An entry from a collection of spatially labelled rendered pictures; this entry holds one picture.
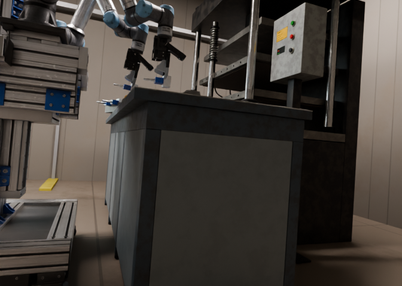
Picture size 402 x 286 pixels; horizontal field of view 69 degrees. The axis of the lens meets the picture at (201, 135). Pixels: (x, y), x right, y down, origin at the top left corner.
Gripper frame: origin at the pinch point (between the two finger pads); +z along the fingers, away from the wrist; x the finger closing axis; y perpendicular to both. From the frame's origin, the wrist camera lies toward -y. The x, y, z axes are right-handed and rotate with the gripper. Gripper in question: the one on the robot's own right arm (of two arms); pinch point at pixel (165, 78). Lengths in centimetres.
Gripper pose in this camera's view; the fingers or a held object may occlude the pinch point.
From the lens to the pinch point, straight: 149.9
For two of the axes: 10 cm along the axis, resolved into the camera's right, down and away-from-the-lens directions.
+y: -9.5, -0.8, -3.0
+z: -0.7, 10.0, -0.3
